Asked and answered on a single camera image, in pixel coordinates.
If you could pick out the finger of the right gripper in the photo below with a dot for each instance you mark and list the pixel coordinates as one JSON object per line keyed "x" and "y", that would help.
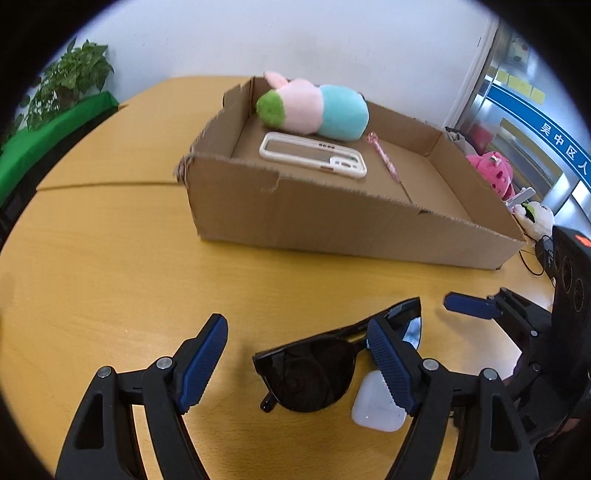
{"x": 482, "y": 308}

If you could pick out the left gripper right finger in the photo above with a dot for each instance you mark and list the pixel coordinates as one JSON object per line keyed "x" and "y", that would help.
{"x": 398, "y": 361}

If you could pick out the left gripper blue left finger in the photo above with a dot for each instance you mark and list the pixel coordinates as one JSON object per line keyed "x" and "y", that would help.
{"x": 195, "y": 361}

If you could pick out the clear white phone case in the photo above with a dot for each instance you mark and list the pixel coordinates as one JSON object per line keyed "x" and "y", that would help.
{"x": 313, "y": 154}

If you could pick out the pink translucent pen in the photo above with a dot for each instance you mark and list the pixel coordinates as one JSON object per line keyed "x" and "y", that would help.
{"x": 374, "y": 141}

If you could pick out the white earbuds case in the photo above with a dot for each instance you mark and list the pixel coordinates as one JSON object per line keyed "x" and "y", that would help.
{"x": 374, "y": 407}

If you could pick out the black device on table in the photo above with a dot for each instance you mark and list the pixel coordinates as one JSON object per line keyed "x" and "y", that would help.
{"x": 544, "y": 251}

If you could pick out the black sunglasses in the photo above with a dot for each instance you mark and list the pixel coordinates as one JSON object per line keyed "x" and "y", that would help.
{"x": 313, "y": 373}

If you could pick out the white plush toy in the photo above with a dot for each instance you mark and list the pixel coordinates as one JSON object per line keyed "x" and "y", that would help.
{"x": 535, "y": 219}

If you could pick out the white phone stand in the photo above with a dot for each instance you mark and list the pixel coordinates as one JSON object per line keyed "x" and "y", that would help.
{"x": 523, "y": 195}

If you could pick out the pink strawberry plush toy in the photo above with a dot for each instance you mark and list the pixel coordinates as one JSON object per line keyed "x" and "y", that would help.
{"x": 496, "y": 170}

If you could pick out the brown cardboard box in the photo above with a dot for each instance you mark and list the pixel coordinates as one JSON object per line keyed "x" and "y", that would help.
{"x": 441, "y": 212}

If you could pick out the grey cloth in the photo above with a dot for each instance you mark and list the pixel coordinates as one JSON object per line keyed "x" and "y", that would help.
{"x": 462, "y": 142}

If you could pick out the pink blue plush toy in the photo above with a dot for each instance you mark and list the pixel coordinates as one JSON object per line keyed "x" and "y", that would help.
{"x": 300, "y": 107}

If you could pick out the green cloth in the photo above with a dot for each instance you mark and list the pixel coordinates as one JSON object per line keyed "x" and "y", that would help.
{"x": 27, "y": 147}

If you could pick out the green potted plant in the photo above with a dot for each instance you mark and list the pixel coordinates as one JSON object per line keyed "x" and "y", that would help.
{"x": 81, "y": 70}

